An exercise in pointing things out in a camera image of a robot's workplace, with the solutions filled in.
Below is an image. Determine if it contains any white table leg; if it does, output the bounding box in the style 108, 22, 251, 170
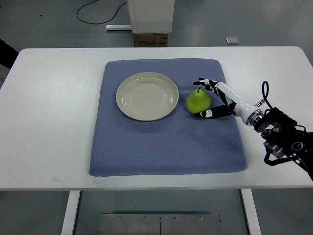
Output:
240, 189, 262, 235
61, 190, 81, 235

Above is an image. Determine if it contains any green pear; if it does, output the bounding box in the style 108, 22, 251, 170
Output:
186, 88, 211, 114

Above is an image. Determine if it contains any white machine column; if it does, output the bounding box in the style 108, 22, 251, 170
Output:
127, 0, 175, 34

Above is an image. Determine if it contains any black floor cable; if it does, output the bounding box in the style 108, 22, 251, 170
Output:
76, 0, 128, 25

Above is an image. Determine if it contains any dark object at left edge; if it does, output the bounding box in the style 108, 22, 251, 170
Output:
0, 39, 19, 69

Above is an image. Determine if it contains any silver aluminium rail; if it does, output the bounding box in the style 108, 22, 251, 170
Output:
106, 24, 132, 31

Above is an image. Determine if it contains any brown cardboard box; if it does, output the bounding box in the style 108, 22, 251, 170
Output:
133, 33, 169, 47

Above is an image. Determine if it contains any small grey floor plate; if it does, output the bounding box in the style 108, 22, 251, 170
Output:
225, 37, 239, 45

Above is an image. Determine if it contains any beige round plate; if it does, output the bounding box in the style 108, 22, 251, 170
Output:
116, 72, 179, 121

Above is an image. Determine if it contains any right white table leg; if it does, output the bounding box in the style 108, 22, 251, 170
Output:
240, 189, 262, 235

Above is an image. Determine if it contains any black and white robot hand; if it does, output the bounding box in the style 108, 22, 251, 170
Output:
193, 78, 260, 125

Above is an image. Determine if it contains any left white table leg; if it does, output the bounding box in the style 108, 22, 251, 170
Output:
61, 190, 81, 235

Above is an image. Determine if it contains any blue quilted mat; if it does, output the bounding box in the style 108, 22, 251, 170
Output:
89, 58, 247, 176

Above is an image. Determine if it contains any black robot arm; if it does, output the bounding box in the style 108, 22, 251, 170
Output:
249, 81, 313, 178

